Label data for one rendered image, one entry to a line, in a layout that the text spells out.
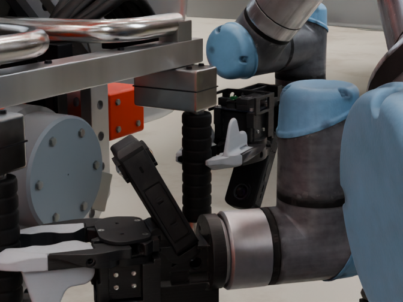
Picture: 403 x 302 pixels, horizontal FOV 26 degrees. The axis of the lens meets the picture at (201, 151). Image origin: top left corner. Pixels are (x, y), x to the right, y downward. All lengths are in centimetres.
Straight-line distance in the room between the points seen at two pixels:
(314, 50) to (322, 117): 48
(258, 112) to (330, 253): 33
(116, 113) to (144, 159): 49
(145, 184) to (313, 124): 16
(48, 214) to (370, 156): 61
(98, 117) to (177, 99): 23
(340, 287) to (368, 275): 250
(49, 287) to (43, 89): 19
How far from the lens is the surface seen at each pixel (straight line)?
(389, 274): 37
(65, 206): 96
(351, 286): 291
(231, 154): 106
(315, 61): 127
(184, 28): 104
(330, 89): 80
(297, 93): 80
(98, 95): 122
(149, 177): 78
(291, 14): 112
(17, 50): 81
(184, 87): 102
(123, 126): 128
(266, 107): 114
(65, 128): 94
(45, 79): 84
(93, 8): 103
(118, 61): 93
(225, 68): 115
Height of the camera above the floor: 110
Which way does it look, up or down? 14 degrees down
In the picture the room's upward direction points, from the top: straight up
